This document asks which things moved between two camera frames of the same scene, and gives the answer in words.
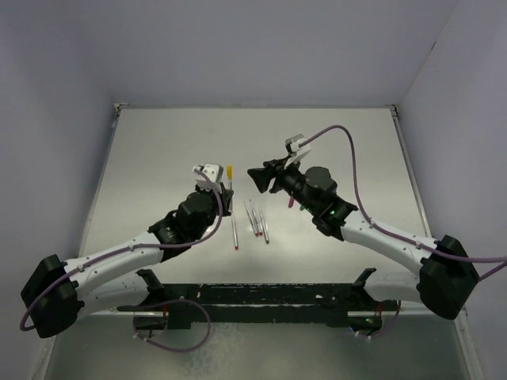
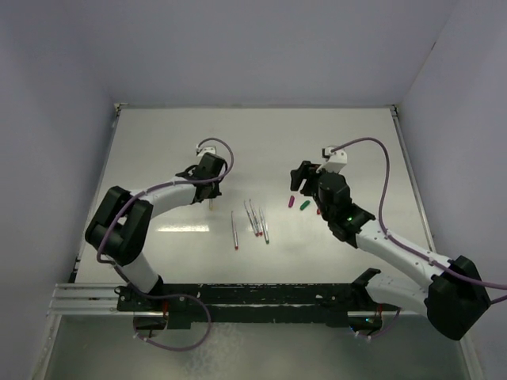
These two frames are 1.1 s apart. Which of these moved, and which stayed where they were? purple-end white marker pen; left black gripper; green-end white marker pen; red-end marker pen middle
Moved: left black gripper
Stayed: purple-end white marker pen; red-end marker pen middle; green-end white marker pen
